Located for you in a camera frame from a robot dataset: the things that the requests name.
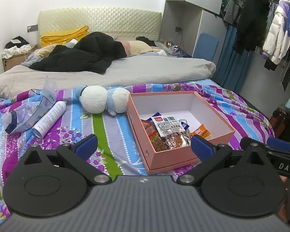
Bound white and blue jacket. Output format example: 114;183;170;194
262;0;290;66

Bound black hanging coat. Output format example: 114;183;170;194
232;0;271;55

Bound cream quilted headboard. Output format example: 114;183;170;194
37;7;162;49

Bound white spray can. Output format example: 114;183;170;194
32;101;67;139

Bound pile of clothes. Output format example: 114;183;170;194
3;36;32;58

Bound large dark jerky packet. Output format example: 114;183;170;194
151;115;192;150

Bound grey striped sweater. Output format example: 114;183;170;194
223;0;248;26

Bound cardboard box nightstand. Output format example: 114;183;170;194
2;45;38;72

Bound clear plastic bag blue print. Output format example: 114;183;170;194
2;76;58;134

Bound pink cardboard box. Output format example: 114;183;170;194
126;90;237;175

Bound floral patterned bedsheet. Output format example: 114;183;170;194
0;82;276;225

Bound blue curtain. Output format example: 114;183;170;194
213;24;252;95

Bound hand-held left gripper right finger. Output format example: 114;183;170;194
176;134;269;184

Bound white and blue plush toy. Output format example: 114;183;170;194
74;85;131;116

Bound black jacket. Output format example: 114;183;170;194
29;32;127;74

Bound grey duvet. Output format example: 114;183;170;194
0;54;217;102

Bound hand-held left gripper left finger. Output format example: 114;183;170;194
20;134;112;184

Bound beige pillow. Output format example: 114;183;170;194
121;40;155;56

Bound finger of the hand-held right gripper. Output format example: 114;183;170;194
239;137;281;159
267;138;290;153

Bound clear packet red strips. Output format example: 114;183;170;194
148;130;168;153

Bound orange snack packet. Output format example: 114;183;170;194
190;124;212;138

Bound red-brown snack packet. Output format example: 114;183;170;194
141;119;157;134

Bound blue padded board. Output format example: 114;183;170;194
192;32;220;61

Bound dark garment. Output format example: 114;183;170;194
136;36;157;47

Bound yellow pillow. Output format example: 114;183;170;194
41;25;89;49

